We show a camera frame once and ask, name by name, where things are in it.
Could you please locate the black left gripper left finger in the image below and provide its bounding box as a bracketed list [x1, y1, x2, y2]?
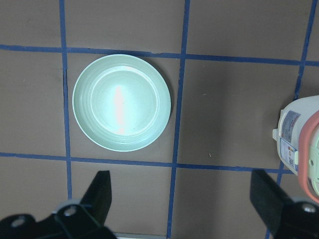
[80, 171, 112, 228]

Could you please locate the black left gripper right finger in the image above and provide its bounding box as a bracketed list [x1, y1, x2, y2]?
[250, 169, 294, 234]

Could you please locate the white rice cooker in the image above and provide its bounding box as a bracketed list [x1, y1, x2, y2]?
[272, 96, 319, 203]

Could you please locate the green plate near left arm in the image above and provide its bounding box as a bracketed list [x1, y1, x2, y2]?
[72, 54, 171, 152]

